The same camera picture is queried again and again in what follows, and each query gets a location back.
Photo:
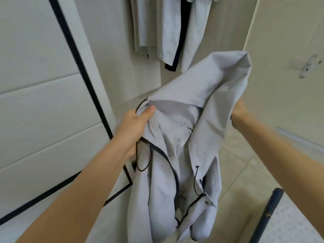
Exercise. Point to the person's left hand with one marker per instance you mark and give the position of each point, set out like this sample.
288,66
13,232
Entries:
131,129

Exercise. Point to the white bed dark blue edge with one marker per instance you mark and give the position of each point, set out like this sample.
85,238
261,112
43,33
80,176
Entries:
281,217

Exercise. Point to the hanging grey garment dark trim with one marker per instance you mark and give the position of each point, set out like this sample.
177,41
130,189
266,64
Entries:
182,32

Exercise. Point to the person's right hand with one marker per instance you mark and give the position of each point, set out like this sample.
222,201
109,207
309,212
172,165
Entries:
239,111

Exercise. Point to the person's right forearm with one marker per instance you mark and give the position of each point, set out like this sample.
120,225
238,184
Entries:
283,159

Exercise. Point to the hanging light grey garment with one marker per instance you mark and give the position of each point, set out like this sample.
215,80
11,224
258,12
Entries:
145,25

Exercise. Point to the white padded headboard black trim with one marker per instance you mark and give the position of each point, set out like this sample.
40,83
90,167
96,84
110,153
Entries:
48,103

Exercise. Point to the cream door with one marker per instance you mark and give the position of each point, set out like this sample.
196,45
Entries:
286,70

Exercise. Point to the person's left thumb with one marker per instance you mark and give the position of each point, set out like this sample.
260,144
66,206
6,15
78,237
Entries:
146,112

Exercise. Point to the person's left forearm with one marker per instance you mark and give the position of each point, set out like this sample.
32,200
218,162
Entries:
76,194

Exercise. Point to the light grey hooded jacket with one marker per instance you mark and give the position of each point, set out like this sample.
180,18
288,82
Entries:
187,139

